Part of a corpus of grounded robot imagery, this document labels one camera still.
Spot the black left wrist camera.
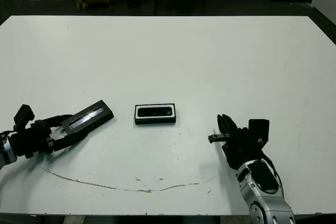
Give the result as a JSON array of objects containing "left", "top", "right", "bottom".
[{"left": 13, "top": 104, "right": 36, "bottom": 130}]

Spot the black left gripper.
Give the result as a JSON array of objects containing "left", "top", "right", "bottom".
[{"left": 10, "top": 113, "right": 89, "bottom": 159}]

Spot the black slim camera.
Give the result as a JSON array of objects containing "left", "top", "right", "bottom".
[{"left": 138, "top": 106, "right": 174, "bottom": 117}]

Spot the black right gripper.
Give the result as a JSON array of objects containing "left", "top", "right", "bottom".
[{"left": 208, "top": 114, "right": 264, "bottom": 171}]

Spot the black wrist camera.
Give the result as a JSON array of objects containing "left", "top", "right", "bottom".
[
  {"left": 248, "top": 119, "right": 270, "bottom": 146},
  {"left": 13, "top": 104, "right": 36, "bottom": 130}
]

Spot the black box white inside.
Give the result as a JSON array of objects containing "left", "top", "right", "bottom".
[{"left": 133, "top": 102, "right": 176, "bottom": 126}]

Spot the black box lid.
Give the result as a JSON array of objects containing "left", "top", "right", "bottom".
[{"left": 60, "top": 100, "right": 114, "bottom": 135}]

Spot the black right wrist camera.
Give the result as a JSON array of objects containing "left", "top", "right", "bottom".
[{"left": 248, "top": 119, "right": 270, "bottom": 146}]

